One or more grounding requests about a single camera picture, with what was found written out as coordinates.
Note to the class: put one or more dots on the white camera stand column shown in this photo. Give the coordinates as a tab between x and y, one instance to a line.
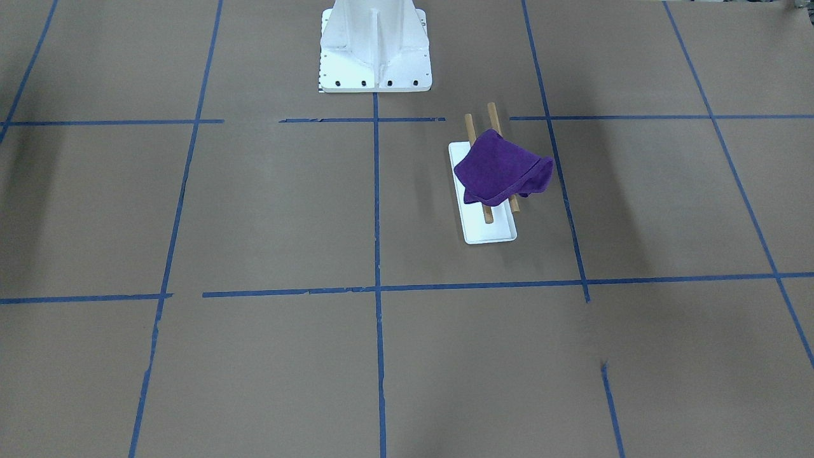
374	46

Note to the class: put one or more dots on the white wooden towel rack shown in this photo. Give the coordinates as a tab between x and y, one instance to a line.
482	224

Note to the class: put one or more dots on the purple towel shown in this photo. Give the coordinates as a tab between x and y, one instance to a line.
494	169

